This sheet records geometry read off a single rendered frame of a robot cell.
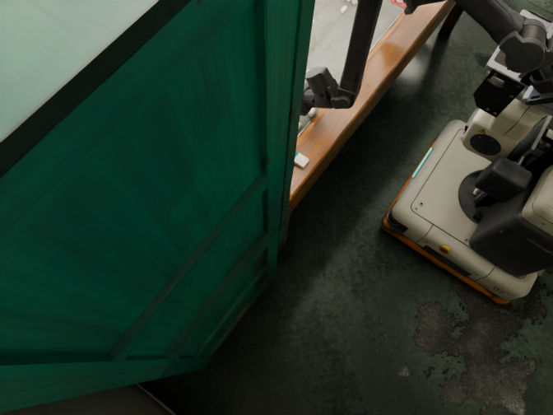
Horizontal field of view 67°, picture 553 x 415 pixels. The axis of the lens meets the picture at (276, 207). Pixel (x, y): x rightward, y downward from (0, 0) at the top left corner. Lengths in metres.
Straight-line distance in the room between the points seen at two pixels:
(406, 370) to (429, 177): 0.88
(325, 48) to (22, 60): 1.43
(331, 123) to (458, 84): 1.37
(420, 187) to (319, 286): 0.65
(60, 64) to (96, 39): 0.03
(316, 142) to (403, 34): 0.56
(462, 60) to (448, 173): 0.95
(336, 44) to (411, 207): 0.77
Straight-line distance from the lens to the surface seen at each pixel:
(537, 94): 1.20
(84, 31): 0.31
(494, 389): 2.24
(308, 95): 1.36
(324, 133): 1.43
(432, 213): 1.95
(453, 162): 2.08
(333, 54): 1.65
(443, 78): 2.69
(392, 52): 1.67
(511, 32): 1.11
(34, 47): 0.31
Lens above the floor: 2.00
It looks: 71 degrees down
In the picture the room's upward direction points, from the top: 3 degrees clockwise
